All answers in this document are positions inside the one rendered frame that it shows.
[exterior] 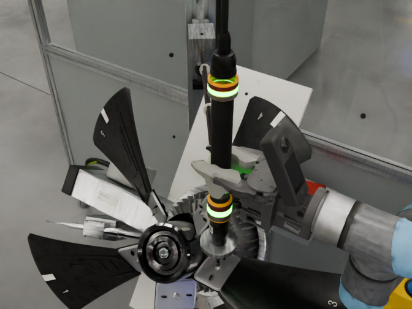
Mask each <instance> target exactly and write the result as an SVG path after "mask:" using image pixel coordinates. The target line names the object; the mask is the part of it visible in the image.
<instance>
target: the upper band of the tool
mask: <svg viewBox="0 0 412 309"><path fill-rule="evenodd" d="M211 78H212V79H211ZM208 82H209V83H210V84H211V85H213V86H216V87H220V88H227V87H231V86H234V85H235V84H237V82H238V75H237V74H236V76H235V77H234V78H230V79H225V80H222V79H218V78H214V77H212V76H211V74H210V73H209V75H208ZM211 90H212V89H211ZM234 90H235V89H234ZM214 91H215V90H214ZM232 91H233V90H232ZM216 92H220V91H216ZM227 92H231V91H226V92H220V93H227ZM210 94H212V93H210ZM235 94H236V93H235ZM212 95H213V94H212ZM233 95H234V94H233ZM233 95H231V96H233ZM214 96H215V95H214ZM216 97H221V96H216ZM225 97H230V96H225Z"/></svg>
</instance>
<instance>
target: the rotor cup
mask: <svg viewBox="0 0 412 309"><path fill-rule="evenodd" d="M193 214H194V213H181V214H178V215H175V216H173V217H172V218H171V219H170V220H168V221H165V222H160V223H156V224H153V225H152V226H150V227H149V228H148V229H146V230H145V231H144V233H143V234H142V236H141V237H140V240H139V243H138V246H137V258H138V261H139V265H140V267H141V269H142V270H143V272H144V274H145V275H146V276H147V277H148V278H149V279H151V280H153V281H155V282H157V283H161V284H171V283H175V282H177V281H180V280H182V279H185V278H192V277H193V276H194V274H195V272H196V271H197V270H198V268H199V267H200V266H201V264H202V263H203V262H204V261H205V259H206V258H207V255H206V254H205V253H204V252H203V251H202V249H200V238H199V236H198V235H197V232H196V228H195V225H194V220H193ZM184 227H189V228H190V230H187V231H183V230H182V228H184ZM161 248H166V249H167V250H168V252H169V254H168V257H166V258H165V259H163V258H161V257H160V256H159V250H160V249H161ZM196 262H198V263H197V265H196V266H194V267H191V268H190V266H191V264H193V263H196Z"/></svg>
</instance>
